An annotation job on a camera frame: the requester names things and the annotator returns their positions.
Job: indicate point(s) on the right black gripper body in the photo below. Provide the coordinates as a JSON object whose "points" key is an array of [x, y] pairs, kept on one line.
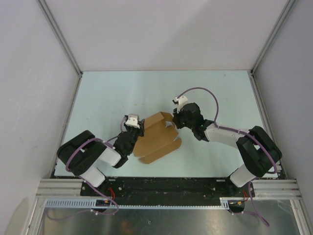
{"points": [[180, 121]]}

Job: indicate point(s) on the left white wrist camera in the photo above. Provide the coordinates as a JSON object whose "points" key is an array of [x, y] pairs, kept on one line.
{"points": [[132, 120]]}

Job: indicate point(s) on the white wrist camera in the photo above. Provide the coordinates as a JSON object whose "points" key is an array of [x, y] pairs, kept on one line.
{"points": [[180, 102], [132, 120]]}

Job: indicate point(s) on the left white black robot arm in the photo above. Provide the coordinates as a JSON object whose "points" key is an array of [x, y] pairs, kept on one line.
{"points": [[81, 153]]}

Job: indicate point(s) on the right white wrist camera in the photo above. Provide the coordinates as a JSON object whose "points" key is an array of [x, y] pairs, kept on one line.
{"points": [[180, 102]]}

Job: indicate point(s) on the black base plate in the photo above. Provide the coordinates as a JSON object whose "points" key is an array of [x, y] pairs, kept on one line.
{"points": [[161, 191]]}

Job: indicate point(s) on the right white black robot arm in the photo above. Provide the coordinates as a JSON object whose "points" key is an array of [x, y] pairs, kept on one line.
{"points": [[258, 151]]}

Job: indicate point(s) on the brown cardboard box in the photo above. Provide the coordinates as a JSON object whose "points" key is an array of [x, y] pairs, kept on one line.
{"points": [[160, 138]]}

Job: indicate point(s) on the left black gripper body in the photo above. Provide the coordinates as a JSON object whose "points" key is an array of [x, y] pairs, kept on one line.
{"points": [[134, 132]]}

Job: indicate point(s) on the aluminium frame rail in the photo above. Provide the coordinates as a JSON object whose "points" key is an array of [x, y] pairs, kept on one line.
{"points": [[264, 189]]}

